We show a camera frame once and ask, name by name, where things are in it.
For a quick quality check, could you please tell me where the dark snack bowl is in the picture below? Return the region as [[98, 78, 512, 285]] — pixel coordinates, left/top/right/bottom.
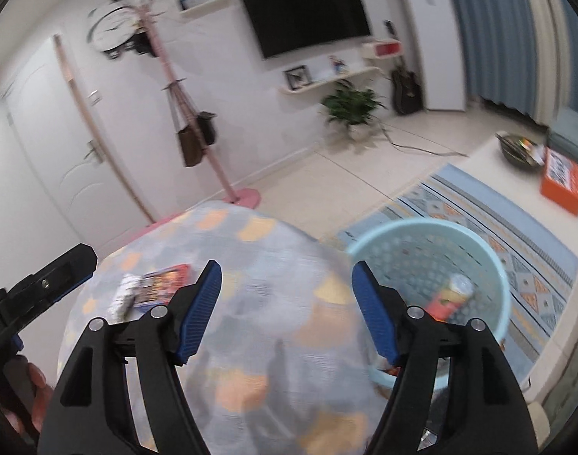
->
[[496, 132, 546, 173]]

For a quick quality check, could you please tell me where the black small bag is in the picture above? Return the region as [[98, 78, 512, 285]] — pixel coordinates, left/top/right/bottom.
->
[[196, 111, 217, 146]]

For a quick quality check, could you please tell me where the white door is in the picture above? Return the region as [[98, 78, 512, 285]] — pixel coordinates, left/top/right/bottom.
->
[[4, 35, 149, 254]]

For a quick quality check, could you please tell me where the green potted plant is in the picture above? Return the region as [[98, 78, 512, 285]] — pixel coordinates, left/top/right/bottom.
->
[[320, 79, 386, 142]]

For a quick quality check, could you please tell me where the blue curtain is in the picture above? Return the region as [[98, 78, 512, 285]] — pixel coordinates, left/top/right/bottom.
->
[[452, 0, 578, 126]]

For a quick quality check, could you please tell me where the blue card box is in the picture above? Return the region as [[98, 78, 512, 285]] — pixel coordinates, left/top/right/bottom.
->
[[133, 264, 191, 311]]

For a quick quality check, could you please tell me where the blue patterned rug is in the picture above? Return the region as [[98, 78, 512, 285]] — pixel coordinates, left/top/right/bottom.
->
[[334, 165, 578, 380]]

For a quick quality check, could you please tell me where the orange box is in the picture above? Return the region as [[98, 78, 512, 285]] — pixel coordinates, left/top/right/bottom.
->
[[540, 147, 578, 216]]

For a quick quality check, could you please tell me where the framed butterfly picture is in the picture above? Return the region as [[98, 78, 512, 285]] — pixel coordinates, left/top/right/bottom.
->
[[284, 65, 313, 91]]

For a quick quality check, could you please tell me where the black wall television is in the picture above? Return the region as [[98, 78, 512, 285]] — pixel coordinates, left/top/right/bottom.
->
[[242, 0, 371, 59]]

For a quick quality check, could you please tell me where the person's left hand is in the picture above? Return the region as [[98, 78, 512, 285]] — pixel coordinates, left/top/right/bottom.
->
[[0, 355, 53, 435]]

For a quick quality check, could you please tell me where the pink coat rack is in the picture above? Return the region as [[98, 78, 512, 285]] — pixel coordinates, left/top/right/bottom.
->
[[87, 0, 261, 210]]

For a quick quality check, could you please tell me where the grey blue sofa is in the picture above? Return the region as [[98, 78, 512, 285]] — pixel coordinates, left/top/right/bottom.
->
[[547, 107, 578, 165]]

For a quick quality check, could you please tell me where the black floor cable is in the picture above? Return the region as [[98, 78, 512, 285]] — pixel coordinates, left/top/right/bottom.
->
[[376, 120, 470, 158]]

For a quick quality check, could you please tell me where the brown tote bag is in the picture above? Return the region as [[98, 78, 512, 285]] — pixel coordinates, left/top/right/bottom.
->
[[170, 84, 206, 168]]

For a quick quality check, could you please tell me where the red white shelf box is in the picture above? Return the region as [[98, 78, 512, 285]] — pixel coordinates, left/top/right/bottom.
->
[[361, 39, 403, 61]]

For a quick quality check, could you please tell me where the polka dot white cloth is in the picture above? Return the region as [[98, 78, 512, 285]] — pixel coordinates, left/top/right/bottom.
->
[[108, 274, 142, 322]]

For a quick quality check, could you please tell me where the patterned round tablecloth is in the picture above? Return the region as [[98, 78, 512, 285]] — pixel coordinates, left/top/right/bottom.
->
[[59, 202, 386, 454]]

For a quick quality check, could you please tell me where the light blue plastic basket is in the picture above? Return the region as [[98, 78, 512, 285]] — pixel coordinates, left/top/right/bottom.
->
[[347, 218, 511, 388]]

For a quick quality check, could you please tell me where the white refrigerator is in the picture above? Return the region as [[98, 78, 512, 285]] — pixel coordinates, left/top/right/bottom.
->
[[405, 0, 466, 111]]

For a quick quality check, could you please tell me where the red can in basket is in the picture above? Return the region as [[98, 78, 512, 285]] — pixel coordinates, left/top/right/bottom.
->
[[425, 273, 474, 322]]

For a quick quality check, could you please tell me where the black guitar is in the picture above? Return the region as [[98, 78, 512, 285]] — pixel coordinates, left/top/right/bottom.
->
[[391, 56, 424, 116]]

